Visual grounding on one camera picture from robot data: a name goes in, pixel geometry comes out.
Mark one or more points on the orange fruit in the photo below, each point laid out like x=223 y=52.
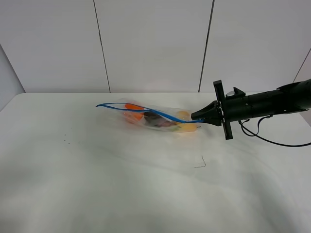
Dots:
x=131 y=115

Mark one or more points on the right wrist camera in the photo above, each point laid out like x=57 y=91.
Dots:
x=235 y=93

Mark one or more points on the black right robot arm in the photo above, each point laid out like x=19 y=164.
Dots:
x=287 y=99

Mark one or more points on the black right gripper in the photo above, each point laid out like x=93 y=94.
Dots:
x=231 y=110

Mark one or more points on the clear zip bag blue seal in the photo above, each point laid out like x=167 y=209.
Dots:
x=116 y=110

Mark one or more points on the purple eggplant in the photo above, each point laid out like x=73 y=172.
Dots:
x=155 y=120

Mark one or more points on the yellow lemon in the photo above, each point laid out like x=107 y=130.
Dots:
x=185 y=127

